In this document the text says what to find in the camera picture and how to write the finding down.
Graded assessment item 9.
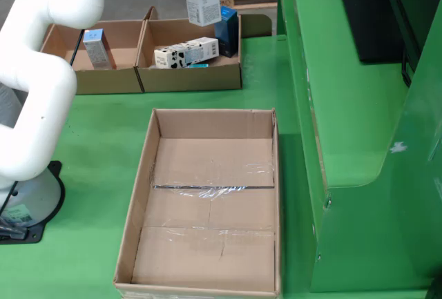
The dark blue product carton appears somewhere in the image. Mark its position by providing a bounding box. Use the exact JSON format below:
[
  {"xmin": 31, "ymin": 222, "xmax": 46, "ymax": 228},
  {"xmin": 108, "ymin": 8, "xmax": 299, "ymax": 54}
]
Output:
[{"xmin": 214, "ymin": 6, "xmax": 240, "ymax": 59}]

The open brown cardboard box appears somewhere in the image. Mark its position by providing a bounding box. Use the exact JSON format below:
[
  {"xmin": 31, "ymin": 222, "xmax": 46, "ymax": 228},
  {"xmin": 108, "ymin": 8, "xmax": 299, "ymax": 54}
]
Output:
[
  {"xmin": 133, "ymin": 6, "xmax": 242, "ymax": 93},
  {"xmin": 40, "ymin": 19, "xmax": 146, "ymax": 95}
]

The black monitor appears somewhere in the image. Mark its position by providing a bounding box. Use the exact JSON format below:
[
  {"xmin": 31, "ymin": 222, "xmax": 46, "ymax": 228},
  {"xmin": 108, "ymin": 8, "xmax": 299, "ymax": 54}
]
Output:
[{"xmin": 333, "ymin": 0, "xmax": 425, "ymax": 64}]

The white fabric bundle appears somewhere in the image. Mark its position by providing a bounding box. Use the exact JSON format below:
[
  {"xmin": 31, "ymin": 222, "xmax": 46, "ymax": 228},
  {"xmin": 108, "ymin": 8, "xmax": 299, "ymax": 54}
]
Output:
[{"xmin": 0, "ymin": 83, "xmax": 28, "ymax": 129}]

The black monitor cable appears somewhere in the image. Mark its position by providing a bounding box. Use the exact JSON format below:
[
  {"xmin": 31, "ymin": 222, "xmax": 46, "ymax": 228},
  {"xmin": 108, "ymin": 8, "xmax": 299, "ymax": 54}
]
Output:
[{"xmin": 400, "ymin": 50, "xmax": 414, "ymax": 88}]

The green metal cabinet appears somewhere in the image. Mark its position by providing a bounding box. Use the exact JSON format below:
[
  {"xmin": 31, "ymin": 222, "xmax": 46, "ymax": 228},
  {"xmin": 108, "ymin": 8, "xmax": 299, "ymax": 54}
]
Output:
[{"xmin": 276, "ymin": 0, "xmax": 442, "ymax": 299}]

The white d'Alba product carton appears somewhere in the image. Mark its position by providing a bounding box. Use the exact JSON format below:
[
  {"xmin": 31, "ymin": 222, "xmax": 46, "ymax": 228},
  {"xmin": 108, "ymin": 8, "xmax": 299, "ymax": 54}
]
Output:
[{"xmin": 182, "ymin": 0, "xmax": 222, "ymax": 28}]

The large brown cardboard tray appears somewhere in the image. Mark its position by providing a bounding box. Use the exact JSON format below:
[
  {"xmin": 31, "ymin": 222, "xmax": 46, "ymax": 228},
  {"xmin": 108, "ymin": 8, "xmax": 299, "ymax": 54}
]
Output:
[{"xmin": 112, "ymin": 107, "xmax": 280, "ymax": 299}]

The white cow print carton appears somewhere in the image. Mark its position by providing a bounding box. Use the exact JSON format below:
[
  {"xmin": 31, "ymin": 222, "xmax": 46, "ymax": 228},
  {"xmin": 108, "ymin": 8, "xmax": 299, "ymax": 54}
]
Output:
[{"xmin": 153, "ymin": 37, "xmax": 220, "ymax": 70}]

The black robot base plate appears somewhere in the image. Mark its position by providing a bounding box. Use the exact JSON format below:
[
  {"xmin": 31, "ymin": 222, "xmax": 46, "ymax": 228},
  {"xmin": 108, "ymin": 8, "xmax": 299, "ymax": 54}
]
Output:
[{"xmin": 0, "ymin": 160, "xmax": 66, "ymax": 244}]

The grey-blue product carton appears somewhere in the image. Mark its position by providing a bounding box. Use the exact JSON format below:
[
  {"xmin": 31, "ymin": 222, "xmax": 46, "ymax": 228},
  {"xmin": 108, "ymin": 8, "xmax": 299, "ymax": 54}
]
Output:
[{"xmin": 82, "ymin": 28, "xmax": 117, "ymax": 70}]

